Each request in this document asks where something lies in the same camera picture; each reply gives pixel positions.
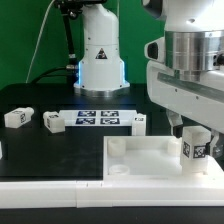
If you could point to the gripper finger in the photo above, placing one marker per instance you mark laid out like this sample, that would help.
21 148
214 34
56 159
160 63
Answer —
176 123
216 145

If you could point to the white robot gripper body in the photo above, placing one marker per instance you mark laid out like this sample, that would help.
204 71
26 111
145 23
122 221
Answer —
202 101

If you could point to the white square table top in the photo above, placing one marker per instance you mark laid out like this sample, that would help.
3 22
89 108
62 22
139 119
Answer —
158 157

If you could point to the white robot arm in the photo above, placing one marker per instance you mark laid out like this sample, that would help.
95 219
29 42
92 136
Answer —
185 70

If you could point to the white L-shaped fence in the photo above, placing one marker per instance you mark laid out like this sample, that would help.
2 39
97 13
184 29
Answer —
184 191

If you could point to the white marker plate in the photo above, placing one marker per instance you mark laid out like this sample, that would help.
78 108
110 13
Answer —
98 117

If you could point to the white part left edge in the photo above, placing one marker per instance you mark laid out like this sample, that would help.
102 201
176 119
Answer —
1 153

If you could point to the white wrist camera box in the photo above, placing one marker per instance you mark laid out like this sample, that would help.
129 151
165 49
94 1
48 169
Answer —
155 50

